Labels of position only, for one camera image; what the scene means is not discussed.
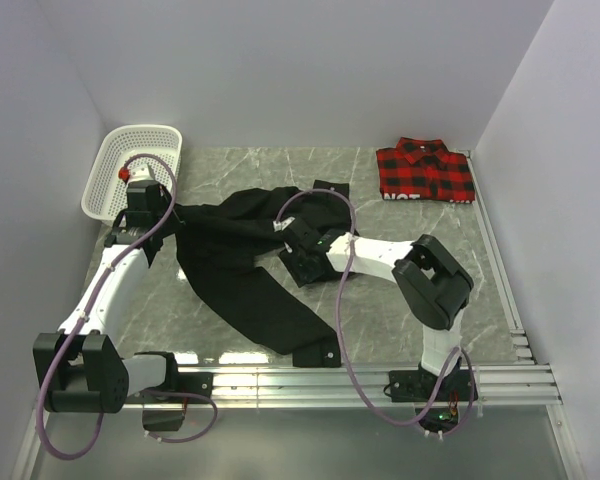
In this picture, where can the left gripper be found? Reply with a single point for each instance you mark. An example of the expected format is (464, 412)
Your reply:
(165, 201)

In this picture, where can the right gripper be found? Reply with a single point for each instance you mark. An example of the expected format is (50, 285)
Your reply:
(289, 258)

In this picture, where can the black long sleeve shirt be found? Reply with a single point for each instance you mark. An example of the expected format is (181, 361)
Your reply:
(217, 248)

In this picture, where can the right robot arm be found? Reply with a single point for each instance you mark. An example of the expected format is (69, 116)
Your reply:
(434, 285)

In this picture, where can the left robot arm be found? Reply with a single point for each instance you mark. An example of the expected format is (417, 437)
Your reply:
(78, 366)

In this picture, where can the white perforated plastic basket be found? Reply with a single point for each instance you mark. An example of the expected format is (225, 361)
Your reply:
(156, 150)

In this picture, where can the folded black shirt under plaid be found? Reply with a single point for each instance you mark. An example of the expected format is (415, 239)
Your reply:
(416, 197)

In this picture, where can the red black plaid shirt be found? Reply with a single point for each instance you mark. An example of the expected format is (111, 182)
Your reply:
(424, 167)

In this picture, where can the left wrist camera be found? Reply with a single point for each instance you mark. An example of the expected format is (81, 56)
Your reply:
(132, 173)

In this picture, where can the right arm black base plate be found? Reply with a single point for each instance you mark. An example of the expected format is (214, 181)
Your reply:
(417, 386)

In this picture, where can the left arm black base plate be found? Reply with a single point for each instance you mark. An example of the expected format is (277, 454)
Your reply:
(196, 386)

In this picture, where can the black box under rail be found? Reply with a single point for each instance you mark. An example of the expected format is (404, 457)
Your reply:
(158, 421)

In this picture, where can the aluminium right side rail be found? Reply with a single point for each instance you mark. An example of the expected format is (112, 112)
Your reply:
(518, 334)

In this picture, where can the aluminium rail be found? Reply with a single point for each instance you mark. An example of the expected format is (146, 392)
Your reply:
(518, 334)
(260, 386)

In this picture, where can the aluminium front rail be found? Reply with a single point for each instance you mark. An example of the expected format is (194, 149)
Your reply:
(260, 386)

